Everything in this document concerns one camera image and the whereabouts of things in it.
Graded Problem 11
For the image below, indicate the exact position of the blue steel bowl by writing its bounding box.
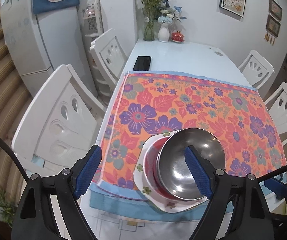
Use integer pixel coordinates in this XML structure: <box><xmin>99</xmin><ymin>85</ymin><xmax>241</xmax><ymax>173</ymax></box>
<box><xmin>155</xmin><ymin>128</ymin><xmax>225</xmax><ymax>201</ymax></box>

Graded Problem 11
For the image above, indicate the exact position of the small forest octagonal plate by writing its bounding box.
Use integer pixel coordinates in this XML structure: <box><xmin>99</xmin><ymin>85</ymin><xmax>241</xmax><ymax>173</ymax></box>
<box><xmin>133</xmin><ymin>131</ymin><xmax>207</xmax><ymax>213</ymax></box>

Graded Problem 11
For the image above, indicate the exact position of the red steel bowl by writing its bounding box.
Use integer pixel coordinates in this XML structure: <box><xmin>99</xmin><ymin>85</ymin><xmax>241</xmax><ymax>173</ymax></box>
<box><xmin>142</xmin><ymin>137</ymin><xmax>179</xmax><ymax>200</ymax></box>

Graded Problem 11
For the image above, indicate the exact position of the white chair near left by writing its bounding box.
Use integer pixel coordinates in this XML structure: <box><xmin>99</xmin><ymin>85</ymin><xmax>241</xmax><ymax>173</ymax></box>
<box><xmin>12</xmin><ymin>64</ymin><xmax>107</xmax><ymax>177</ymax></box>

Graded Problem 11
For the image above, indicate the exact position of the white chair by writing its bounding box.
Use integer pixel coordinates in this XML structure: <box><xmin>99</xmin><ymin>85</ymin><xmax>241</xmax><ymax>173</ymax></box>
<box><xmin>12</xmin><ymin>64</ymin><xmax>107</xmax><ymax>177</ymax></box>
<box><xmin>90</xmin><ymin>28</ymin><xmax>128</xmax><ymax>91</ymax></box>
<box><xmin>238</xmin><ymin>50</ymin><xmax>275</xmax><ymax>90</ymax></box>
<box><xmin>264</xmin><ymin>82</ymin><xmax>287</xmax><ymax>146</ymax></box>

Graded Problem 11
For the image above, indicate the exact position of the floral orange tablecloth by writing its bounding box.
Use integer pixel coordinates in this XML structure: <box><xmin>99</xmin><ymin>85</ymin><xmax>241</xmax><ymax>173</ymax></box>
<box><xmin>88</xmin><ymin>72</ymin><xmax>286</xmax><ymax>222</ymax></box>

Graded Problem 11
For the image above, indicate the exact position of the white chair near right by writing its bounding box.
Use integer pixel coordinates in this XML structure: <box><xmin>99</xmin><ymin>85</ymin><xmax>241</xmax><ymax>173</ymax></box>
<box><xmin>264</xmin><ymin>82</ymin><xmax>287</xmax><ymax>146</ymax></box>

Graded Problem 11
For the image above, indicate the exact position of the white chair far right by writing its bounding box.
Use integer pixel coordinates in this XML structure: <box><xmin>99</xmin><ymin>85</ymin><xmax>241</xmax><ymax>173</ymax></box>
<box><xmin>238</xmin><ymin>50</ymin><xmax>275</xmax><ymax>90</ymax></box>

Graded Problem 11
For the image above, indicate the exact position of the white chair far left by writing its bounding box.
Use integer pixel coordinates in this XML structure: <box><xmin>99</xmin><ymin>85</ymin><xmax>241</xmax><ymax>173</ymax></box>
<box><xmin>90</xmin><ymin>28</ymin><xmax>128</xmax><ymax>91</ymax></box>

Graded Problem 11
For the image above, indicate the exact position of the black smartphone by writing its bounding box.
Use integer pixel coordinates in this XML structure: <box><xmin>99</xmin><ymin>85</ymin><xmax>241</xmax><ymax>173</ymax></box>
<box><xmin>133</xmin><ymin>56</ymin><xmax>152</xmax><ymax>71</ymax></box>

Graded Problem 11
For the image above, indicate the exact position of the white refrigerator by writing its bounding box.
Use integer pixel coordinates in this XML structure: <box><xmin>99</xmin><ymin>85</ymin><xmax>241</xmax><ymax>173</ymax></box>
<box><xmin>0</xmin><ymin>0</ymin><xmax>97</xmax><ymax>96</ymax></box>

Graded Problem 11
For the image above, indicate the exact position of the red lidded sugar bowl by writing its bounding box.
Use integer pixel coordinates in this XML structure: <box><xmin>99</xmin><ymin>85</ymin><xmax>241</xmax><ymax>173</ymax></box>
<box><xmin>171</xmin><ymin>31</ymin><xmax>185</xmax><ymax>43</ymax></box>

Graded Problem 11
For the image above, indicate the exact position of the white ribbed vase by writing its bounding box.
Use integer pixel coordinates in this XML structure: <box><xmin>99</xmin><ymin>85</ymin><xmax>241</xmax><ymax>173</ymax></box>
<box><xmin>158</xmin><ymin>23</ymin><xmax>170</xmax><ymax>42</ymax></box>

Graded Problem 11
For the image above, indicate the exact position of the white corner shelf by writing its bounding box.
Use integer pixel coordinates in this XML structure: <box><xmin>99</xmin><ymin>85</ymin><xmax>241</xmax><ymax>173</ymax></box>
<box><xmin>80</xmin><ymin>0</ymin><xmax>104</xmax><ymax>55</ymax></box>

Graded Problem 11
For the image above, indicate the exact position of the small framed picture lower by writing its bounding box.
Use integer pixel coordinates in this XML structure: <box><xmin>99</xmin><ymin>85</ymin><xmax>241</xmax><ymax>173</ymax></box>
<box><xmin>266</xmin><ymin>15</ymin><xmax>281</xmax><ymax>37</ymax></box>

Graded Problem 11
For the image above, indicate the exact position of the small framed picture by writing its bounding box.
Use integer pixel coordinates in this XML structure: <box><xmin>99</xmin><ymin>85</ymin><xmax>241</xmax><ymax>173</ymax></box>
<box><xmin>269</xmin><ymin>0</ymin><xmax>282</xmax><ymax>21</ymax></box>
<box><xmin>266</xmin><ymin>15</ymin><xmax>281</xmax><ymax>37</ymax></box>

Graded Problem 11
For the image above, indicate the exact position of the small framed picture upper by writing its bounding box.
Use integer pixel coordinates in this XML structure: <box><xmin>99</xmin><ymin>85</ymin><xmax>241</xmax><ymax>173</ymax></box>
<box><xmin>269</xmin><ymin>0</ymin><xmax>282</xmax><ymax>21</ymax></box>

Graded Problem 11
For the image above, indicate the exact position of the glass vase with greenery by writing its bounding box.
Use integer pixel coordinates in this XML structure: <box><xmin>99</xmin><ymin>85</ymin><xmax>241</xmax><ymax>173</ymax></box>
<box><xmin>140</xmin><ymin>0</ymin><xmax>162</xmax><ymax>41</ymax></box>

